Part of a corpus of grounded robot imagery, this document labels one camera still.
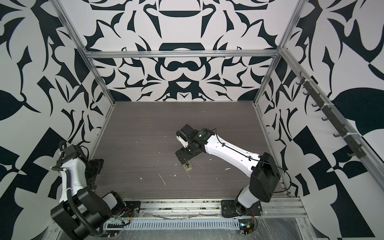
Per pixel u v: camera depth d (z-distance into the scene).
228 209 0.74
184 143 0.69
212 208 0.76
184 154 0.68
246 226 0.71
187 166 0.87
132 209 0.74
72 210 0.37
